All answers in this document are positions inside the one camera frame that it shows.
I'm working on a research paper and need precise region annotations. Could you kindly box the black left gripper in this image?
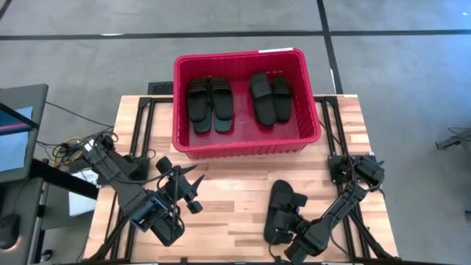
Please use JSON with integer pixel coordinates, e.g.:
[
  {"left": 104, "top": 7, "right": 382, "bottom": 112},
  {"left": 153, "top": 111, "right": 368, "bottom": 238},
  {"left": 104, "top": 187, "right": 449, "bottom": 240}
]
[{"left": 155, "top": 155, "right": 206, "bottom": 215}]

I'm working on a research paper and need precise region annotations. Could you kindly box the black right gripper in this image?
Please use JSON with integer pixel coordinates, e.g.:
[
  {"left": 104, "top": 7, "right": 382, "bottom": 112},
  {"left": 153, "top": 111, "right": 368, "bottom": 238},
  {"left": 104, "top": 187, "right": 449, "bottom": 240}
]
[{"left": 273, "top": 191, "right": 309, "bottom": 237}]

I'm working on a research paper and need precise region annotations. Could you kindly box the black rubber slide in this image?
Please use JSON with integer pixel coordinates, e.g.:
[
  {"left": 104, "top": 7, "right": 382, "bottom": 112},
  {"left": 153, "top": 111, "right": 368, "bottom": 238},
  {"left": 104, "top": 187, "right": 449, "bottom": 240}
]
[
  {"left": 185, "top": 77, "right": 211, "bottom": 124},
  {"left": 271, "top": 76, "right": 294, "bottom": 124},
  {"left": 263, "top": 179, "right": 295, "bottom": 247},
  {"left": 209, "top": 76, "right": 235, "bottom": 121},
  {"left": 248, "top": 71, "right": 277, "bottom": 127}
]

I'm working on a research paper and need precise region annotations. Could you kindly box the red plastic bin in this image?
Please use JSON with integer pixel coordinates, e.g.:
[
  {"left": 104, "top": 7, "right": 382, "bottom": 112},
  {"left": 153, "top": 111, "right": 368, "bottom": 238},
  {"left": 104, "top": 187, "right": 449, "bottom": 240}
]
[{"left": 171, "top": 47, "right": 322, "bottom": 160}]

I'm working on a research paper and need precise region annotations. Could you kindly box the black floor grate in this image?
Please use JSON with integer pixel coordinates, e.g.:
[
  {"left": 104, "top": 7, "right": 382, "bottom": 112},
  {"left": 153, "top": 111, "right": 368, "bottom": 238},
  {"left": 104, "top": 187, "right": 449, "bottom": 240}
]
[{"left": 147, "top": 81, "right": 174, "bottom": 96}]

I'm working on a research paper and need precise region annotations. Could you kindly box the white paper sheet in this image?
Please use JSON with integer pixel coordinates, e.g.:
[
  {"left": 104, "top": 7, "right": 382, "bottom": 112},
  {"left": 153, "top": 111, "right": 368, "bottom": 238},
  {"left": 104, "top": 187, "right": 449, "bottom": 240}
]
[{"left": 68, "top": 168, "right": 99, "bottom": 217}]

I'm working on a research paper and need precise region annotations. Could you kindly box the black desk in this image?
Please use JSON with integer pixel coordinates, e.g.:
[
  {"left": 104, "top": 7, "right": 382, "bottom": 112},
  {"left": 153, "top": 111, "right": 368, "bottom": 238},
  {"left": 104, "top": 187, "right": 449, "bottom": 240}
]
[{"left": 0, "top": 158, "right": 100, "bottom": 265}]

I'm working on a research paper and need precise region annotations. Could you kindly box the grey floor stand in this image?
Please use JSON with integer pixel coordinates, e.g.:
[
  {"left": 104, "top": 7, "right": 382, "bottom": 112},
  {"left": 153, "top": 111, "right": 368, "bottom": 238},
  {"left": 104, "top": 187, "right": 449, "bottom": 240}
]
[{"left": 436, "top": 126, "right": 471, "bottom": 152}]

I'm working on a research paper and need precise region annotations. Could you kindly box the grey computer monitor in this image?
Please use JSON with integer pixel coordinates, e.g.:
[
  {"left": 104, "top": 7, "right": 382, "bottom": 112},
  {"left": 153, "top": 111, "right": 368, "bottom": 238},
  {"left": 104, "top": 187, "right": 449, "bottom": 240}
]
[{"left": 0, "top": 83, "right": 49, "bottom": 184}]

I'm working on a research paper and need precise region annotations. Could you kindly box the black computer mouse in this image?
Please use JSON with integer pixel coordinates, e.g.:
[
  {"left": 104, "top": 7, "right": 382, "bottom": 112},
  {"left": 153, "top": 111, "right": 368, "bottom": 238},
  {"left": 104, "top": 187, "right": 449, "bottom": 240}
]
[{"left": 0, "top": 213, "right": 21, "bottom": 250}]

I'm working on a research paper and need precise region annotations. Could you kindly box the yellow cable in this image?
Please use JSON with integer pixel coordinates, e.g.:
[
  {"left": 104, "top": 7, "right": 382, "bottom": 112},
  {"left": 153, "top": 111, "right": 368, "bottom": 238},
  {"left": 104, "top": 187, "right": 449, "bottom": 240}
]
[{"left": 51, "top": 136, "right": 84, "bottom": 166}]

